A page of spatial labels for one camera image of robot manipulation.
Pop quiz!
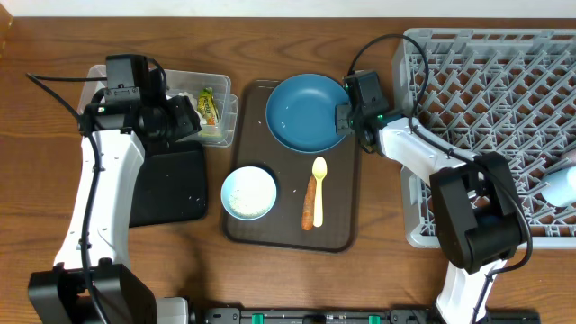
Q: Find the green yellow snack wrapper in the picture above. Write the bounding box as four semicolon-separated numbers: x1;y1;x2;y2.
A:
197;87;220;126

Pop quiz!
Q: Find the dark blue plate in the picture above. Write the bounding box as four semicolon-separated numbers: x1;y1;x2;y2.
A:
265;74;349;154

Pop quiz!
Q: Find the pale yellow plastic spoon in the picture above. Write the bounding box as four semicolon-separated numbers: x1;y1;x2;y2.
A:
312;157;328;228

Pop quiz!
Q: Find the light blue bowl with rice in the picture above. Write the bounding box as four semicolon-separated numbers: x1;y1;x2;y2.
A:
220;166;277;221

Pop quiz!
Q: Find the orange carrot stick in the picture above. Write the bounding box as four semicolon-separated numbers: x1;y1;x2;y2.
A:
301;175;316;230

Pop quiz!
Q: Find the light blue cup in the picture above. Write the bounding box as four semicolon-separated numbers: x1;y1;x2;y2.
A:
541;166;576;207

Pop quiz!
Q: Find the pink white cup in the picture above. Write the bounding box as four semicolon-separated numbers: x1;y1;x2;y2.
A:
562;149;576;167

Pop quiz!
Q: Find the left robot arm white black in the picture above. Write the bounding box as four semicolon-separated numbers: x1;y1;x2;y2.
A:
28;91;207;323

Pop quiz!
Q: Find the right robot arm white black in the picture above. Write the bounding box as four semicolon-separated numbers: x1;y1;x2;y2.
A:
335;103;532;323

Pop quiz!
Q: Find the clear plastic waste bin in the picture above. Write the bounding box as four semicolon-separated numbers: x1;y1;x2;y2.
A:
77;64;239;149

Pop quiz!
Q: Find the black waste tray bin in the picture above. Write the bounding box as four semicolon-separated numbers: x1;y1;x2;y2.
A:
130;141;208;228

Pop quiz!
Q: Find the grey dishwasher rack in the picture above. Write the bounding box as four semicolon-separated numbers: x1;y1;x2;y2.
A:
392;29;575;249

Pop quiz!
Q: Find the brown serving tray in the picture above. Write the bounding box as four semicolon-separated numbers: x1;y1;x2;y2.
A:
222;80;359;253

